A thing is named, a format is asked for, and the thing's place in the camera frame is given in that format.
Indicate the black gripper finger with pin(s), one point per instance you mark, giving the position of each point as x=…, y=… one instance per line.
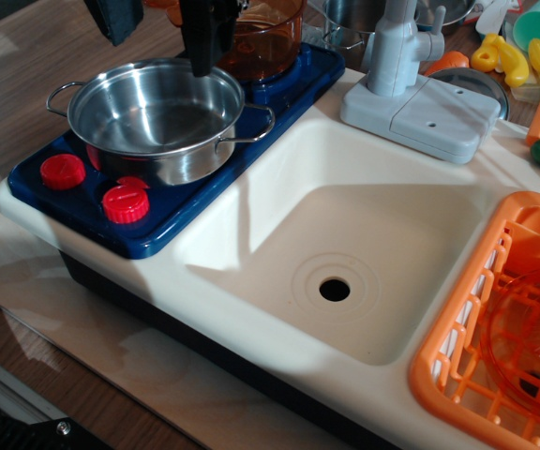
x=116, y=19
x=207, y=31

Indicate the stainless steel pan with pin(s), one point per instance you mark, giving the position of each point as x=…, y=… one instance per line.
x=156, y=121

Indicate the red stove knob left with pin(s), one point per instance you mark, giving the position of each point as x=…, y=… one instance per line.
x=62, y=172

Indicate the red stove knob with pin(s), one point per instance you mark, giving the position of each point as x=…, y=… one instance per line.
x=125, y=204
x=62, y=172

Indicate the blue toy stove top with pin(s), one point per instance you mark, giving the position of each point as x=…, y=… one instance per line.
x=171, y=209

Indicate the red stove knob right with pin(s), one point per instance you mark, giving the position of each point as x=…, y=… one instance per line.
x=125, y=204

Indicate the cream toy sink unit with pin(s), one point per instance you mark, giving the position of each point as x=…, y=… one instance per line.
x=321, y=268

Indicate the orange transparent pot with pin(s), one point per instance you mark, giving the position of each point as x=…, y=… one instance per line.
x=266, y=40

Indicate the steel pot in background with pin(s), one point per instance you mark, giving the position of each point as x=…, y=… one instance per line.
x=346, y=25

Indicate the steel bowl in background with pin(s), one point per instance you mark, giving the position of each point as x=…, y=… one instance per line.
x=456, y=12

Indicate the orange toy carrot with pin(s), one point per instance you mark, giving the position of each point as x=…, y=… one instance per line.
x=452, y=59

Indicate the grey toy faucet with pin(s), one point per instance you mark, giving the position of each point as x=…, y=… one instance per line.
x=394, y=101

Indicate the steel lid behind faucet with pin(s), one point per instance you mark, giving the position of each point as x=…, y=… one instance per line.
x=476, y=81

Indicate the yellow toy banana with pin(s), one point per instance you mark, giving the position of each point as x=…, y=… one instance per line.
x=495, y=51

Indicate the black object bottom left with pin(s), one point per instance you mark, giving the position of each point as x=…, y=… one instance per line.
x=54, y=434

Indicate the orange dish rack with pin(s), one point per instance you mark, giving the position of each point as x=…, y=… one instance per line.
x=449, y=375

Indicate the orange transparent lid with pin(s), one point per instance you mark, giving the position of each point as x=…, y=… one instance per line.
x=510, y=340

